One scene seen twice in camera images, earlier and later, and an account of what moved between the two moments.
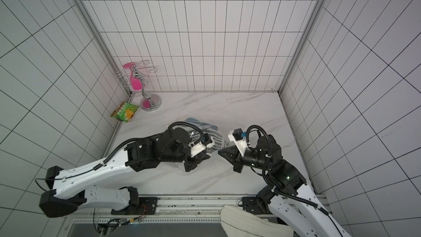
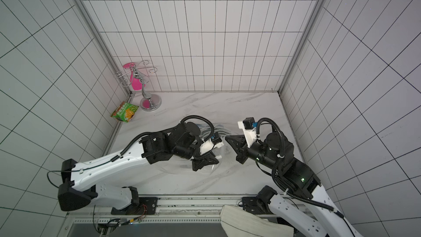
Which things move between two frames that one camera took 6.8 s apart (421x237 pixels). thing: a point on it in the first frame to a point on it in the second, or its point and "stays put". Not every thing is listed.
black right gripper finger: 231,153 to 238,141
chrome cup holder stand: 149,101 stays put
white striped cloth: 238,221 stays put
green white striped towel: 217,137 to 205,131
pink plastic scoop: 136,83 stays put
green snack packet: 125,111 stays put
